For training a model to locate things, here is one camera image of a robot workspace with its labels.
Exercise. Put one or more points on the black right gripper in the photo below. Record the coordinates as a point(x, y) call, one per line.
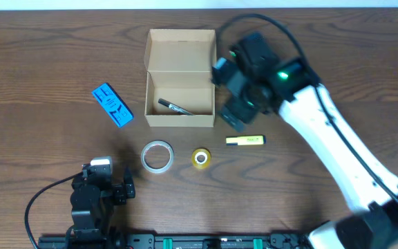
point(245, 115)

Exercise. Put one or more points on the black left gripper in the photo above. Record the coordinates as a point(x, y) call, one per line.
point(126, 190)

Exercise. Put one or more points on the yellow highlighter pen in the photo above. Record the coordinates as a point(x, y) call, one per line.
point(245, 140)

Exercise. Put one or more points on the small yellow tape roll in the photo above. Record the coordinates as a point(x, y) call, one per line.
point(201, 158)

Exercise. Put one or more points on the black white marker pen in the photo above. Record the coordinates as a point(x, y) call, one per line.
point(174, 107)

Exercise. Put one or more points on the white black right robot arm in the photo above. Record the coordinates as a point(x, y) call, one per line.
point(259, 82)

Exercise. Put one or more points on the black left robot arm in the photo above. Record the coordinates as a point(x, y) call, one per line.
point(94, 198)

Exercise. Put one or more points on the clear adhesive tape roll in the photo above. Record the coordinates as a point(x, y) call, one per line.
point(157, 157)

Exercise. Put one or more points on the blue plastic tape dispenser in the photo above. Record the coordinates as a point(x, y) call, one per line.
point(113, 104)

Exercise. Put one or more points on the open cardboard box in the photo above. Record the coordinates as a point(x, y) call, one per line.
point(178, 69)

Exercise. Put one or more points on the black mounting rail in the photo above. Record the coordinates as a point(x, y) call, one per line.
point(151, 241)

